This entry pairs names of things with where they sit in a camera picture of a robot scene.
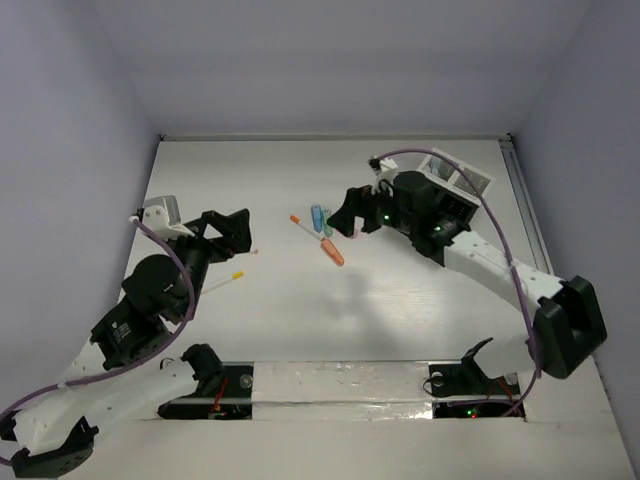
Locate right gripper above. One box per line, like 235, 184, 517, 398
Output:
326, 177, 416, 237

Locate orange white pen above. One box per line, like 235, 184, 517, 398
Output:
289, 215, 324, 241

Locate yellow white pen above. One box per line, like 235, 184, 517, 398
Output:
201, 271, 244, 295

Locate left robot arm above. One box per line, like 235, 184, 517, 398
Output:
1, 204, 252, 479

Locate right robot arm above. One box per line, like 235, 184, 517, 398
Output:
327, 171, 607, 392

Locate green highlighter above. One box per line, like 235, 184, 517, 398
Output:
322, 208, 333, 238

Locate light blue highlighter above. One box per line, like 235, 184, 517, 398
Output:
311, 205, 324, 233

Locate orange highlighter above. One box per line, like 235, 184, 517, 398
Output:
320, 237, 345, 267

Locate black and white organizer box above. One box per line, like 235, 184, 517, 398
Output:
417, 149, 495, 224

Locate white foam front board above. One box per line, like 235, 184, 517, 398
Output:
73, 361, 634, 479

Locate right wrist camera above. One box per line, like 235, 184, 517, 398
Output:
368, 157, 399, 194

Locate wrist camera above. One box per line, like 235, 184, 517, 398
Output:
129, 195, 195, 240
368, 157, 399, 194

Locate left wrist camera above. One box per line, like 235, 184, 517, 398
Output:
129, 195, 195, 240

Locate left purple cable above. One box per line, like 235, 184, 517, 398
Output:
0, 222, 197, 469

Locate purple cable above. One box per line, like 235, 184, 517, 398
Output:
374, 148, 544, 417
0, 222, 197, 469

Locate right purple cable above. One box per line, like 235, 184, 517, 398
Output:
374, 148, 544, 417

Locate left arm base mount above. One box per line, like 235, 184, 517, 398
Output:
158, 363, 254, 420

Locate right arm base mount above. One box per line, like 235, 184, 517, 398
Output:
422, 363, 525, 419

